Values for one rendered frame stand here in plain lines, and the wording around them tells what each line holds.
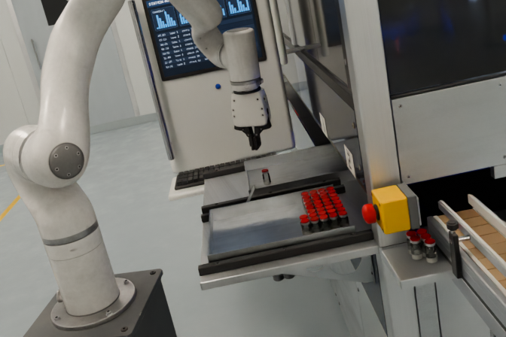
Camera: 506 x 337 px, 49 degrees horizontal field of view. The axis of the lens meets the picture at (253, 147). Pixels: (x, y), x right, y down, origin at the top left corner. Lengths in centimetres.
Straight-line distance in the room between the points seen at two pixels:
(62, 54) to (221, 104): 104
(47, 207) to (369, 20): 75
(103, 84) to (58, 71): 567
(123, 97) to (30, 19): 133
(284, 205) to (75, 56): 68
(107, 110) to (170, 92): 481
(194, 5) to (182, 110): 83
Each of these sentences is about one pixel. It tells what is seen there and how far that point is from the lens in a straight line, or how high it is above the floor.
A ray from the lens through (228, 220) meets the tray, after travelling 152.
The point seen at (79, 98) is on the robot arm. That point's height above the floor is 132.
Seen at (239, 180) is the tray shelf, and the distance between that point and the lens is 178.
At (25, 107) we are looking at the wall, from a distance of 717.
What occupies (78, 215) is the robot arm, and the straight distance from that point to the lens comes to 123.
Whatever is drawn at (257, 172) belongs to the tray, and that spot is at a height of 88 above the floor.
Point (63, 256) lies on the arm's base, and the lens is 125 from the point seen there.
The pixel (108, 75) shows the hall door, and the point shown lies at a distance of 684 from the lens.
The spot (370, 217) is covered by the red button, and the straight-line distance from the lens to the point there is 114.
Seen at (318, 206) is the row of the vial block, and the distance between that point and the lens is 139.
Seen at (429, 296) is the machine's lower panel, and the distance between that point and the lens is 136.
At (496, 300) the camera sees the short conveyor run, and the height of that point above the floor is 92.
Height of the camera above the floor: 150
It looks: 17 degrees down
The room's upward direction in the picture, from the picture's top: 12 degrees counter-clockwise
